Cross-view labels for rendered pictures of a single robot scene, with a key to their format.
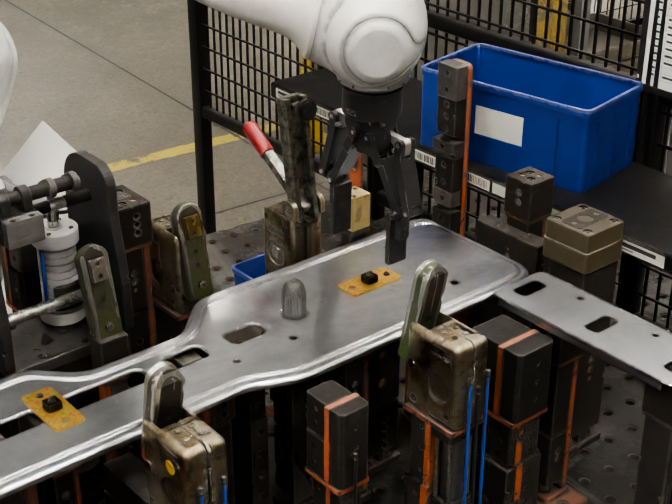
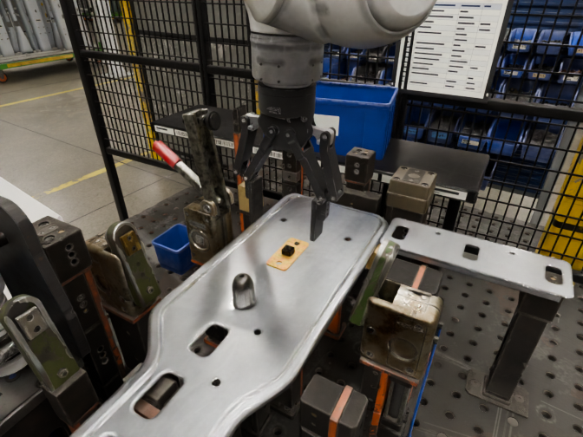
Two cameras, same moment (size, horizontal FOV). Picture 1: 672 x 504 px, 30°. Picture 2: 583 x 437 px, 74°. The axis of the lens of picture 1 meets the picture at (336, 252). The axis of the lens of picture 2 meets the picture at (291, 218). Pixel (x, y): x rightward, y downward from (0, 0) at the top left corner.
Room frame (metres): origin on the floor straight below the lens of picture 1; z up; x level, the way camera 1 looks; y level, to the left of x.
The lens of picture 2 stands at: (0.97, 0.14, 1.39)
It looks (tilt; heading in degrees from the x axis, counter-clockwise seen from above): 32 degrees down; 339
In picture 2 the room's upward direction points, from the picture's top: straight up
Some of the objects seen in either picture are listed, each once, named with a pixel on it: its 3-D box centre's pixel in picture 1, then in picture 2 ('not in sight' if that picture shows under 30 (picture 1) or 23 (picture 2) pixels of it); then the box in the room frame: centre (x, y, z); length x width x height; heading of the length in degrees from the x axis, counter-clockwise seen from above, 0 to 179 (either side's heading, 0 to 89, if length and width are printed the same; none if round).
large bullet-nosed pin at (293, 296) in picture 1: (293, 301); (243, 292); (1.38, 0.05, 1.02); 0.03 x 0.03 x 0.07
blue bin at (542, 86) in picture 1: (527, 114); (329, 116); (1.83, -0.30, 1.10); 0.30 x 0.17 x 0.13; 50
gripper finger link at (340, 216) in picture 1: (340, 207); (255, 198); (1.50, -0.01, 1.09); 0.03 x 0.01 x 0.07; 130
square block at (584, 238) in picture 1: (573, 332); (400, 249); (1.53, -0.34, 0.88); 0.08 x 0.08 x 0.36; 40
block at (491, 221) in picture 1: (506, 320); (348, 246); (1.62, -0.25, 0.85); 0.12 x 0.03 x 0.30; 40
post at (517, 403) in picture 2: (661, 468); (519, 342); (1.26, -0.41, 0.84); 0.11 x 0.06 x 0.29; 40
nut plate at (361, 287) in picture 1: (369, 278); (288, 251); (1.46, -0.04, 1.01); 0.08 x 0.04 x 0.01; 129
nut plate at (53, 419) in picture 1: (52, 405); not in sight; (1.16, 0.31, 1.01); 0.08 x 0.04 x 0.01; 40
